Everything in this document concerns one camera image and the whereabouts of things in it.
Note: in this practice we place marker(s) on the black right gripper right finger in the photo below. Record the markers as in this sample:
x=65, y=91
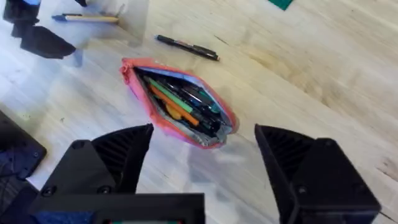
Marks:
x=314, y=183

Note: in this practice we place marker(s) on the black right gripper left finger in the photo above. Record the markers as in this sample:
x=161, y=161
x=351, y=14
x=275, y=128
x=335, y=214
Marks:
x=121, y=155

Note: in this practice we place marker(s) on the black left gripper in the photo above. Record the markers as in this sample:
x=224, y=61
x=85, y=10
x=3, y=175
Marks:
x=20, y=12

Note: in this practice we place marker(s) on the pink zip bag with pens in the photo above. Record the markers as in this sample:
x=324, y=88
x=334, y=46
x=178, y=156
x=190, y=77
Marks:
x=180, y=102

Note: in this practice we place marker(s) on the tan pen with blue cap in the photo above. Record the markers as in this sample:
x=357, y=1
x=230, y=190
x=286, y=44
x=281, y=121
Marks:
x=90, y=18

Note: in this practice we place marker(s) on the black pen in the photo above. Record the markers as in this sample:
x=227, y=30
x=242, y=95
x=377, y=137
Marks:
x=189, y=47

